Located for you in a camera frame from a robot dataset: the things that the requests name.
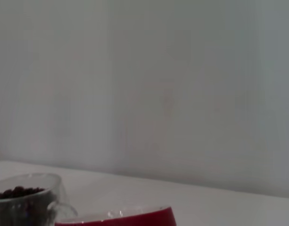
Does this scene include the red ceramic mug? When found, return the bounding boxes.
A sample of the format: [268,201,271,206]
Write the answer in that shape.
[54,205,178,226]

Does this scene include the dark coffee beans pile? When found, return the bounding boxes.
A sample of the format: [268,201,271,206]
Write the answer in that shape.
[0,186,45,200]

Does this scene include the clear double-wall glass cup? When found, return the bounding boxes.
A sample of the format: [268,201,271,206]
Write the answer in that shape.
[0,173,78,226]

